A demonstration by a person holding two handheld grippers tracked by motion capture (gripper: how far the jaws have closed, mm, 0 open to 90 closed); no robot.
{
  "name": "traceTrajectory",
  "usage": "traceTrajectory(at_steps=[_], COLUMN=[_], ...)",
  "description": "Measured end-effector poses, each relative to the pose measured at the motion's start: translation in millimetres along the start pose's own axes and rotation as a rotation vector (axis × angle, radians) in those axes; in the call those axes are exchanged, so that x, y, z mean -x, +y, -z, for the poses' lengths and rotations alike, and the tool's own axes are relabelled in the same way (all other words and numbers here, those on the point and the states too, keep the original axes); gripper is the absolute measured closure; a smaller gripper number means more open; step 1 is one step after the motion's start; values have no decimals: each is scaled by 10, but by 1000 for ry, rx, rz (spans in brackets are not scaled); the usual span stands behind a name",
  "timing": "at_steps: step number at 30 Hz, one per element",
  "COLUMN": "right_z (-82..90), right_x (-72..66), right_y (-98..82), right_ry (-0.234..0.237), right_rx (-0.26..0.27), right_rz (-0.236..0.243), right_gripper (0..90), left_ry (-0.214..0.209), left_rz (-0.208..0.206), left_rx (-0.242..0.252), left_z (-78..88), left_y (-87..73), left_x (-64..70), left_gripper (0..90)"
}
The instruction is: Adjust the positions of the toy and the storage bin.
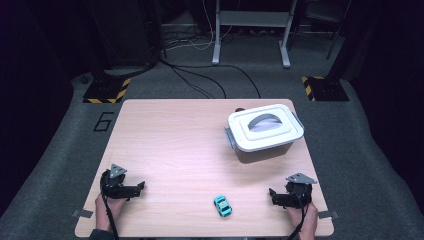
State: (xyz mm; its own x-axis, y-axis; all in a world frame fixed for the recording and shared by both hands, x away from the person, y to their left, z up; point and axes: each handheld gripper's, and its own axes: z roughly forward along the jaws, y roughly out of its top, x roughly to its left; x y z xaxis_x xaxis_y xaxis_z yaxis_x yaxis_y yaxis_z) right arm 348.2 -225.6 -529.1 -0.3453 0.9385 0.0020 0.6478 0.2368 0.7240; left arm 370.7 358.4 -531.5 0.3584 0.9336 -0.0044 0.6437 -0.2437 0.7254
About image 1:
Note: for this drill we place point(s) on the person's right hand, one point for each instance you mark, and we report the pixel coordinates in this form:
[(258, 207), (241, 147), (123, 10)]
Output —
[(308, 221)]

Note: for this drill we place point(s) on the black striped stand base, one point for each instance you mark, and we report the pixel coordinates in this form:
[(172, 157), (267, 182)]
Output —
[(105, 90), (328, 90)]

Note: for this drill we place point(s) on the clear storage box grey latches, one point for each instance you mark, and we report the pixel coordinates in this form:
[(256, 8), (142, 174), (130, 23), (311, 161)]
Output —
[(263, 155)]

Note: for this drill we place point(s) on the grey tape strip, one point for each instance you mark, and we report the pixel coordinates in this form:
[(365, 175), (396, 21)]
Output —
[(329, 214), (82, 213)]

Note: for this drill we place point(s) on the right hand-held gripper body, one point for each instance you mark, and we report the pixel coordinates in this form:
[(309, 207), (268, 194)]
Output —
[(300, 195)]

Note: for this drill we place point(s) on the blue toy car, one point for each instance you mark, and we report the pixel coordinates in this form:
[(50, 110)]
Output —
[(222, 206)]

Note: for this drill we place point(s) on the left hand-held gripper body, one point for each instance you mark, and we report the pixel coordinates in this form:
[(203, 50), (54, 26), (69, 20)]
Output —
[(113, 186)]

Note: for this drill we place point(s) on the person's left hand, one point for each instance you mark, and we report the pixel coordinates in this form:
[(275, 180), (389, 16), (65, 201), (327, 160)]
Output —
[(115, 208)]

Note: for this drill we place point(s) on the black tripod stand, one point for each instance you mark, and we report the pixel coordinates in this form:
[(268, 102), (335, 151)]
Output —
[(335, 41)]

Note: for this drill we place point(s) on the white metal stand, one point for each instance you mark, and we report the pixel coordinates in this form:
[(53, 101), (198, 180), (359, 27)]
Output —
[(253, 18)]

